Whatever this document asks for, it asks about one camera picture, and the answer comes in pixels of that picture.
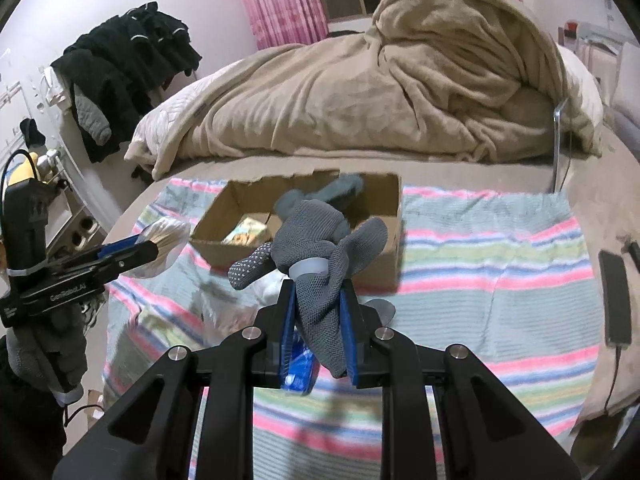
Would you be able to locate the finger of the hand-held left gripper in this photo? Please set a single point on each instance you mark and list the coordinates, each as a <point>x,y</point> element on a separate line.
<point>122,246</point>
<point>135,259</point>

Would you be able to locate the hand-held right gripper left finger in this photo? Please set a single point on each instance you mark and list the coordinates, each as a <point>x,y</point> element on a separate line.
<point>288,345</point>

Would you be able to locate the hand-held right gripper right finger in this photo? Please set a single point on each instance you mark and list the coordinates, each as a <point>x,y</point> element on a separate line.
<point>348,347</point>

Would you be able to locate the clear plastic bag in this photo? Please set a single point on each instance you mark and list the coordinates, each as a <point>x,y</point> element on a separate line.
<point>167,245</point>

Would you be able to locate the cardboard box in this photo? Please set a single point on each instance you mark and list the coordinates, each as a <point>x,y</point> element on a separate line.
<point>380,255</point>

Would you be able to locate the grey knit dotted glove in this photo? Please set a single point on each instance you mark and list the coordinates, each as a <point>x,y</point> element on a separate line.
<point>320,240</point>

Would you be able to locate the person's left forearm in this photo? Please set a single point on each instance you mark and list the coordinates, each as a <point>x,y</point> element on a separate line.
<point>25,410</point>

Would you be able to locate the person's left hand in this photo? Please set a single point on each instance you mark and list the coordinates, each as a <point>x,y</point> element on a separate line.
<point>45,350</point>

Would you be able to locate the blue plastic packet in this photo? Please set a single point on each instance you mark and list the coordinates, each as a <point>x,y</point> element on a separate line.
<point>301,365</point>

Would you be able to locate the white shelf rack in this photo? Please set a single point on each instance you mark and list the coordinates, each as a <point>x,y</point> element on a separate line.
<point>70,220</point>

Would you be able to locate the white plastic bag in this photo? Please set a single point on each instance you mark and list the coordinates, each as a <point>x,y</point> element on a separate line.
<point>235,305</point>

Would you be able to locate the yellow toy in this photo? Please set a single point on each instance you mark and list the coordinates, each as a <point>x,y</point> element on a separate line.
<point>25,170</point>

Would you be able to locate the black sock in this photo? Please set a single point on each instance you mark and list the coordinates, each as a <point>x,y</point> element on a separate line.
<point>31,131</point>

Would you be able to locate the yellow green snack packet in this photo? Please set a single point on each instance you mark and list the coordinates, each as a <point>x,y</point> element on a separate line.
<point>246,231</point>

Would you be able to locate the white quilt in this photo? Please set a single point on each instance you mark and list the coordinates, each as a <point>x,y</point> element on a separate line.
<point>165,115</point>

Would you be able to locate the grey fuzzy glove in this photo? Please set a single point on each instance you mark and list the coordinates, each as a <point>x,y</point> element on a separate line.
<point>325,192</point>

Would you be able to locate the striped pastel towel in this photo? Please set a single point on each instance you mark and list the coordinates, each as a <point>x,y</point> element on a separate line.
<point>500,300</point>

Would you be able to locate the pile of black clothes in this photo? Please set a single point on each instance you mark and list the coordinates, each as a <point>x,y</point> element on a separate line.
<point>120,70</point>

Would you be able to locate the black phone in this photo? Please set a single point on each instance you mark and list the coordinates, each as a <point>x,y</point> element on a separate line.
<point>616,297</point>

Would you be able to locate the beige fleece blanket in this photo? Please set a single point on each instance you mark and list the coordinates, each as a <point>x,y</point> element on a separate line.
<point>400,75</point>

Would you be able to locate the bed with beige sheet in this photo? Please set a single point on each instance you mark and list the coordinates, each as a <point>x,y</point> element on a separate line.
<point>595,210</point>

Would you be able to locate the metal bar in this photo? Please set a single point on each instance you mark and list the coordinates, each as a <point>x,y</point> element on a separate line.
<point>557,145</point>

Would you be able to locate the white pillow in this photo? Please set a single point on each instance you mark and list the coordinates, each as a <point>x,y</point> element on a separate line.
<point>582,80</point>

